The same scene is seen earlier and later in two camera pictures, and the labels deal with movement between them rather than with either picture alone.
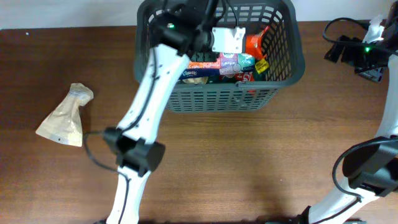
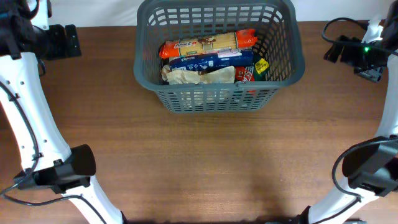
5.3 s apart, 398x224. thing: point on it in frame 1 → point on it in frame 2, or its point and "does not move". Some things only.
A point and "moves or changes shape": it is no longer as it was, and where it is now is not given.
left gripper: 207,56 → 63,48
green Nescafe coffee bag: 259,76 → 261,66
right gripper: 372,74 does not move
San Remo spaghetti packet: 253,43 moves or changes shape
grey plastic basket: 283,48 does not move
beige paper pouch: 64,124 → 225,75
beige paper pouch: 201,80 moves or changes shape
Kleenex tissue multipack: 228,63 does not move
